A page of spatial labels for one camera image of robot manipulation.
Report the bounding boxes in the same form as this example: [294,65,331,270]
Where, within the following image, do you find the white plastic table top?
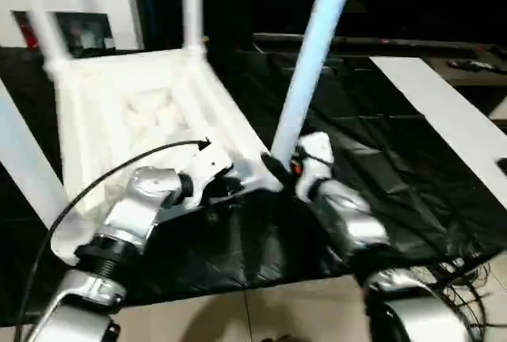
[49,46,288,265]

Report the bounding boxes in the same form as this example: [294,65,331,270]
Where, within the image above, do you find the white plastic table leg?
[268,0,360,170]
[0,79,74,230]
[13,0,77,75]
[180,0,208,61]

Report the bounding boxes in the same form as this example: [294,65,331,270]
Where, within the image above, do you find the black plastic mat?
[0,41,507,310]

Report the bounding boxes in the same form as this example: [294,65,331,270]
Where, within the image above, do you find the white paper sheet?
[369,55,507,192]

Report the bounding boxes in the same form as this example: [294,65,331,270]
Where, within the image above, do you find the dark elongated device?
[447,59,501,73]

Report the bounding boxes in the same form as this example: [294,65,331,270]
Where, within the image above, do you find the small bottles behind glass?
[11,11,116,50]

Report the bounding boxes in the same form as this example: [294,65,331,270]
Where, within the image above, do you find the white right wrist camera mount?
[293,131,335,202]

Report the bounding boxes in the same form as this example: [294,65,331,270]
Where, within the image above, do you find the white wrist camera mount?
[179,139,237,210]
[293,131,335,202]

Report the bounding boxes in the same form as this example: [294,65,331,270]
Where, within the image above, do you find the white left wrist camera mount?
[179,139,237,210]

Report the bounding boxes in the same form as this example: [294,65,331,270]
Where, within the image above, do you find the dark metal rail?
[252,32,507,56]

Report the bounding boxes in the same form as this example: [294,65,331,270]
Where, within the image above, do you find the black floor cables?
[424,251,507,331]

